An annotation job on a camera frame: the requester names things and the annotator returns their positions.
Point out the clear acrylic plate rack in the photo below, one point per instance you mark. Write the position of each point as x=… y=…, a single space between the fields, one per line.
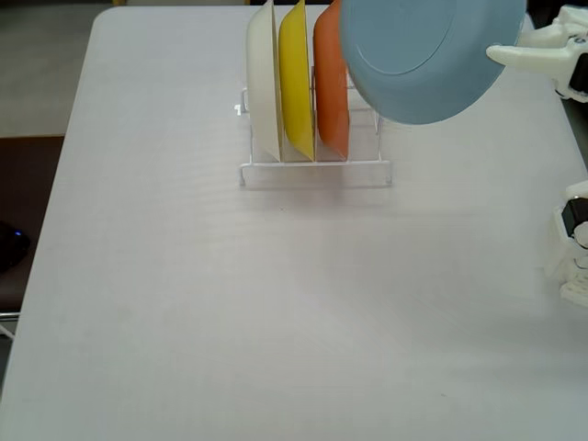
x=321 y=164

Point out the yellow plate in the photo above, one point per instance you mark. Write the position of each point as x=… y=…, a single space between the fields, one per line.
x=296 y=82

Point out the white plate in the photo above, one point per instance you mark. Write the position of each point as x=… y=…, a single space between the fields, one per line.
x=262 y=82

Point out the orange plate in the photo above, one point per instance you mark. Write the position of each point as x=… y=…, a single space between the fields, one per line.
x=328 y=92

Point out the black computer mouse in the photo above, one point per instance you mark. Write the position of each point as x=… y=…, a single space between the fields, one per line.
x=11 y=248

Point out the light blue plate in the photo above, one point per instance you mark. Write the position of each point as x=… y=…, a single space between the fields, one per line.
x=413 y=46

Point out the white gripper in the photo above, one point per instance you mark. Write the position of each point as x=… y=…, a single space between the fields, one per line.
x=542 y=54

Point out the metal frame bar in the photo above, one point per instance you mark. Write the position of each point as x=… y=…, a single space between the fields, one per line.
x=9 y=315

